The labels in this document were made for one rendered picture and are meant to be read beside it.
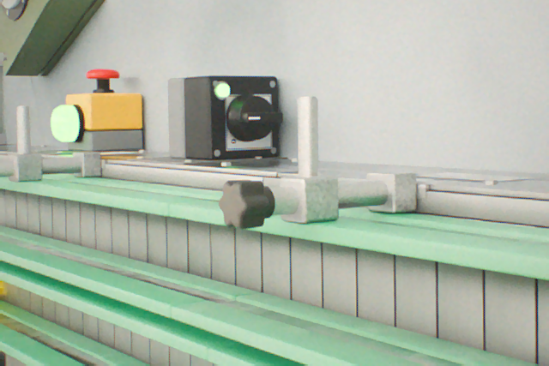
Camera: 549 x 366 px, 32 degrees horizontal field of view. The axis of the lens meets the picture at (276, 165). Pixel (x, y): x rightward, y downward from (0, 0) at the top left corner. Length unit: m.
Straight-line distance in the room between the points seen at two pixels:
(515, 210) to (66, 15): 0.86
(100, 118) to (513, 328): 0.70
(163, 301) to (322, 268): 0.12
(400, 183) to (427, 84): 0.20
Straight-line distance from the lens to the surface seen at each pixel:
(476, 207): 0.57
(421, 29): 0.79
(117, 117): 1.16
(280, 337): 0.60
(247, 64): 0.99
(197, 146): 0.91
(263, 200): 0.53
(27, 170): 0.96
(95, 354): 0.97
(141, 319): 0.76
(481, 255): 0.46
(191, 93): 0.92
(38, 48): 1.38
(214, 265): 0.81
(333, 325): 0.64
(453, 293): 0.59
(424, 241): 0.48
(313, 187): 0.55
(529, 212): 0.55
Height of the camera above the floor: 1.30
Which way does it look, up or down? 35 degrees down
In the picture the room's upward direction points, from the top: 93 degrees counter-clockwise
